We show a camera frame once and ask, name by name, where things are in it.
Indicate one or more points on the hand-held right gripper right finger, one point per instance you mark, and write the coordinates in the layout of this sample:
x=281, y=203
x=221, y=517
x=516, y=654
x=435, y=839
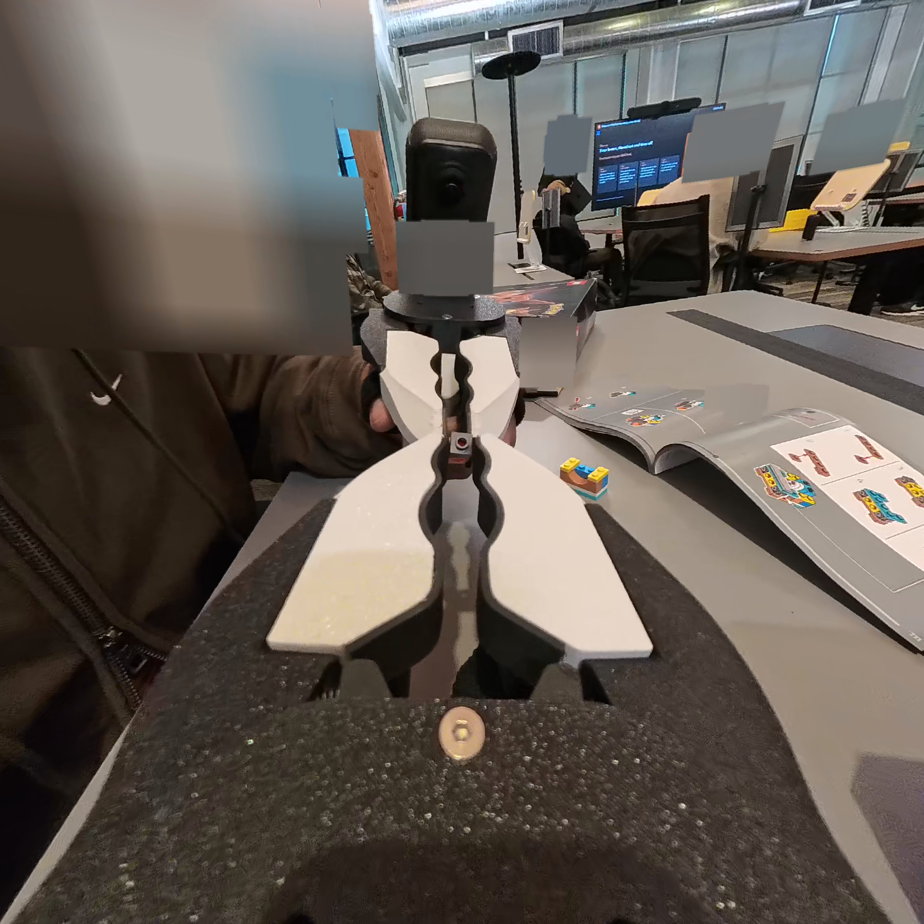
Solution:
x=563, y=577

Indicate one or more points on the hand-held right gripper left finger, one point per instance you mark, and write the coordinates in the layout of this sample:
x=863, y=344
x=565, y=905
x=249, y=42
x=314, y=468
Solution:
x=361, y=570

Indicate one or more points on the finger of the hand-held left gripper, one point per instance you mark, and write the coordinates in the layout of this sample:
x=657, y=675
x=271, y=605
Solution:
x=498, y=382
x=408, y=382

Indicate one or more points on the small grey toy brick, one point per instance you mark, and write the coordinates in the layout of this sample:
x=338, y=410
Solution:
x=453, y=449

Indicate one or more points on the person's left forearm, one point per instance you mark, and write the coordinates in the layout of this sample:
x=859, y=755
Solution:
x=303, y=411

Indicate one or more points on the grey desk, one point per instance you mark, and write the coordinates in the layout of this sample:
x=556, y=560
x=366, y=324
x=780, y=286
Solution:
x=722, y=577

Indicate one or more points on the wood-topped office desk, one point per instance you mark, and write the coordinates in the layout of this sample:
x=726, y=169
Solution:
x=830, y=244

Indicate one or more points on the person's left hand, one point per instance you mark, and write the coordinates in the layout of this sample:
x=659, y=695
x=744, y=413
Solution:
x=380, y=419

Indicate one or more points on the toy set box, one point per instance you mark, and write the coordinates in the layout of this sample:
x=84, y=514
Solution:
x=534, y=296

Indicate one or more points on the multicoloured toy brick assembly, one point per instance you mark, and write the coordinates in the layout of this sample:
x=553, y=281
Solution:
x=585, y=480

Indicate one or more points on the black floor lamp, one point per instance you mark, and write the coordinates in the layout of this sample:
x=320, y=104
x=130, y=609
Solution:
x=511, y=65

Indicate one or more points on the grey instruction booklet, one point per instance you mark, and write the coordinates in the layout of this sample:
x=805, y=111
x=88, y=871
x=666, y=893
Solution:
x=722, y=447

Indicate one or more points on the black mesh office chair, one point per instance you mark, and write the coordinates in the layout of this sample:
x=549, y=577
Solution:
x=664, y=245

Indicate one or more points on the black video bar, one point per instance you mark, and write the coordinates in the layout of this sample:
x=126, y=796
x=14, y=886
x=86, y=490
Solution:
x=664, y=108

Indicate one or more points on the person's brown hooded jacket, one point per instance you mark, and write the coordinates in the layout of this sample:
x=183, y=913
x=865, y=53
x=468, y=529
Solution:
x=108, y=505

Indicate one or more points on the grey monitor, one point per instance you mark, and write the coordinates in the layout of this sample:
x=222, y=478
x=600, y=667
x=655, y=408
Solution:
x=765, y=195

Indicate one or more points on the yellow plastic bin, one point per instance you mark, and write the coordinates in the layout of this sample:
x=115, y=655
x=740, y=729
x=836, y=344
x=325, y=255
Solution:
x=790, y=220

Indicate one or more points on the tan tablet on white stand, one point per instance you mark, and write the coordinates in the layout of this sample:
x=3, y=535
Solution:
x=852, y=184

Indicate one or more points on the wall display screen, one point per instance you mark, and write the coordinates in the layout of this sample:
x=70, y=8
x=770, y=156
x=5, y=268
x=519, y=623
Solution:
x=635, y=166

